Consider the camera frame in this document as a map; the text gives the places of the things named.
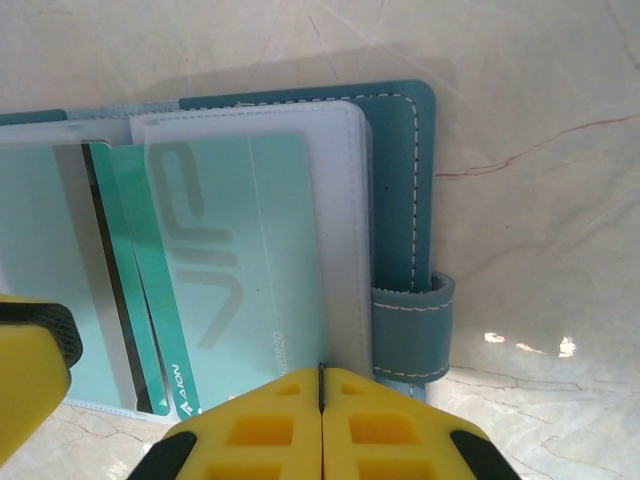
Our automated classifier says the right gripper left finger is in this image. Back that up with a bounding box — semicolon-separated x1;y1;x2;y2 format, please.
127;367;325;480

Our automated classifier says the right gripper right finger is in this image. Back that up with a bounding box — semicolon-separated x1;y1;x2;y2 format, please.
319;367;524;480

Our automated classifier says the teal card with black stripe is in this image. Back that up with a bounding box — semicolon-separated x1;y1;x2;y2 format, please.
0;141;164;416

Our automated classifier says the teal VIP card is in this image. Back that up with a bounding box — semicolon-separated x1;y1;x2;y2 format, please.
108;132;331;419

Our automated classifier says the teal leather card holder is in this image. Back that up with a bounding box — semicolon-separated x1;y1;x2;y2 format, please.
0;78;457;426

